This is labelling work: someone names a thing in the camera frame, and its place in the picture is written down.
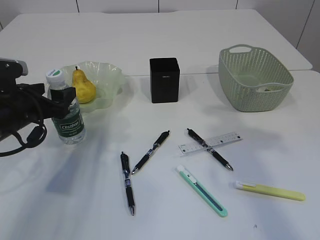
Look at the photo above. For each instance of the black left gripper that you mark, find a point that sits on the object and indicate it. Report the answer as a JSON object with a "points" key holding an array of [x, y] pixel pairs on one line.
{"points": [[26, 104]]}

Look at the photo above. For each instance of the yellow pear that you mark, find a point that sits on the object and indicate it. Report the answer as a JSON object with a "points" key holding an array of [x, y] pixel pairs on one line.
{"points": [[85, 89]]}

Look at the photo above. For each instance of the clear water bottle green label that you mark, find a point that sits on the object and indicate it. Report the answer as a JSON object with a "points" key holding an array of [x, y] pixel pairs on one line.
{"points": [[70, 129]]}

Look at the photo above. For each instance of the pale green wavy plate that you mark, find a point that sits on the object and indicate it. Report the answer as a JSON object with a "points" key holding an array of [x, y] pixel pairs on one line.
{"points": [[106, 77]]}

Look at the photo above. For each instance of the black pen front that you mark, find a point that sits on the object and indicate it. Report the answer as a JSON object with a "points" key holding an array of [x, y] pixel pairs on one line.
{"points": [[127, 183]]}

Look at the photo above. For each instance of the black square pen holder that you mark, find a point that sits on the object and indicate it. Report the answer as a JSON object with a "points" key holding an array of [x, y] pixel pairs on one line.
{"points": [[164, 80]]}

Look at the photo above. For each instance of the black pen middle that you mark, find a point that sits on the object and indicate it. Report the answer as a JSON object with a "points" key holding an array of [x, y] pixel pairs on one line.
{"points": [[164, 135]]}

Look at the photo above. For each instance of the black pen on ruler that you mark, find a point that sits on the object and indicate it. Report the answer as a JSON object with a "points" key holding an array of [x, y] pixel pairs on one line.
{"points": [[210, 150]]}

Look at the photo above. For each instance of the clear plastic ruler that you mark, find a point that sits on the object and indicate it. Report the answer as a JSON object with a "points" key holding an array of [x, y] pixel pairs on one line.
{"points": [[212, 142]]}

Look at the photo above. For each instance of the green utility knife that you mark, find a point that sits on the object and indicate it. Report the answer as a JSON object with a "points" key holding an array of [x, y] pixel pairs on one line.
{"points": [[212, 202]]}

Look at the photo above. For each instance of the green woven plastic basket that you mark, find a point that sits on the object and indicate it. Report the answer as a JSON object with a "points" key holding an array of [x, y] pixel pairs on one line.
{"points": [[242, 69]]}

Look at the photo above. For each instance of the yellow utility knife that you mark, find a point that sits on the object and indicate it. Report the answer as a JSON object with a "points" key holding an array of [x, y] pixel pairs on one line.
{"points": [[270, 191]]}

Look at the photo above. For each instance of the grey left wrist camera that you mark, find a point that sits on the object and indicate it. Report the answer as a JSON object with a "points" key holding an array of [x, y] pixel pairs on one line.
{"points": [[11, 69]]}

